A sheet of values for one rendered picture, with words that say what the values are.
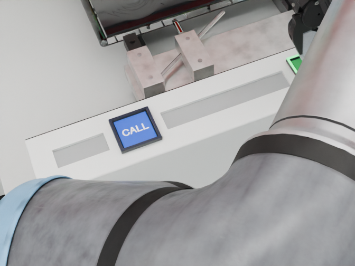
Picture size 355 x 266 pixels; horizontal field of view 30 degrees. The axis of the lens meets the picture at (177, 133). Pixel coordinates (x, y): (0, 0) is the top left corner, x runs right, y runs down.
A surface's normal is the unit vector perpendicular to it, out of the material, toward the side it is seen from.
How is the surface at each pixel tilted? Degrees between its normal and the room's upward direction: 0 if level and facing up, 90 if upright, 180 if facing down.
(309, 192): 10
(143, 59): 0
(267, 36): 0
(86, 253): 32
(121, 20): 0
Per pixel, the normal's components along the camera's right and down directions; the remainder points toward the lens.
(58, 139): -0.06, -0.58
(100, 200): -0.34, -0.85
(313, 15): 0.36, 0.75
